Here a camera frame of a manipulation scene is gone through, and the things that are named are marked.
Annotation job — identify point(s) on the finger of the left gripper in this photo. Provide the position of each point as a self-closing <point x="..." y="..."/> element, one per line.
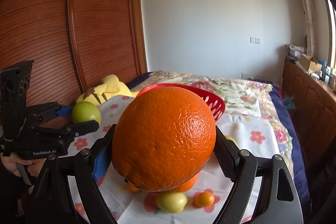
<point x="67" y="134"/>
<point x="42" y="113"/>

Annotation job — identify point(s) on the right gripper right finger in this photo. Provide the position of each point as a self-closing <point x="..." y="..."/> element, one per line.
<point x="277" y="202"/>

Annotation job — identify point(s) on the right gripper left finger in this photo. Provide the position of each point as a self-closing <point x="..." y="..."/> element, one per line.
<point x="52" y="201"/>

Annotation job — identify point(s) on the green apple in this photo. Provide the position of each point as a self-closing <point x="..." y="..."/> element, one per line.
<point x="84" y="112"/>

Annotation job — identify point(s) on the tiny orange kumquat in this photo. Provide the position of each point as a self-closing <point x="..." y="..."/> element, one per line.
<point x="204" y="199"/>

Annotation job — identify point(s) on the medium orange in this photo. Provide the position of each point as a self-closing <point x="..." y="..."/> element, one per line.
<point x="187" y="185"/>

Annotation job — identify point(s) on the small smooth orange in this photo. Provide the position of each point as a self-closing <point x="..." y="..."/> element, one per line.
<point x="130" y="187"/>

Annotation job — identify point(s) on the yellow lemon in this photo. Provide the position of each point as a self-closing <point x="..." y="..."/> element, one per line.
<point x="171" y="202"/>

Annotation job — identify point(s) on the large orange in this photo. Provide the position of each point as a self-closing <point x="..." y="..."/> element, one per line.
<point x="163" y="138"/>

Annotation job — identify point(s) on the person's left hand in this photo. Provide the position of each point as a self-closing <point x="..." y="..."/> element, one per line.
<point x="11" y="162"/>

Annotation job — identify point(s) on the white floral tablecloth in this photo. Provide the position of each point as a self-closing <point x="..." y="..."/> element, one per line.
<point x="251" y="133"/>

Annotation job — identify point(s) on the red plastic fruit basket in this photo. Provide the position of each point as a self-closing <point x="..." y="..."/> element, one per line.
<point x="214" y="102"/>

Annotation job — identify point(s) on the yellow plush toy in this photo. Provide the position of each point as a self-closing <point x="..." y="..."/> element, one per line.
<point x="111" y="86"/>

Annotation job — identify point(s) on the wooden low cabinet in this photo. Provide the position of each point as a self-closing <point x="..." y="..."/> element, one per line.
<point x="314" y="117"/>

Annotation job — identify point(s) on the brown wooden wardrobe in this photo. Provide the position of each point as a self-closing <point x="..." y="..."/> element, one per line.
<point x="74" y="44"/>

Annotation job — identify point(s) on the cardboard box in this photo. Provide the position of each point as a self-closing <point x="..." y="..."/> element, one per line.
<point x="310" y="64"/>

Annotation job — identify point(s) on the window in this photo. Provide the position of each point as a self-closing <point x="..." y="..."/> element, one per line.
<point x="331" y="19"/>

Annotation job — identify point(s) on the white wall switch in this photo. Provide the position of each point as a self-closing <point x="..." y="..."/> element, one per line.
<point x="255" y="40"/>

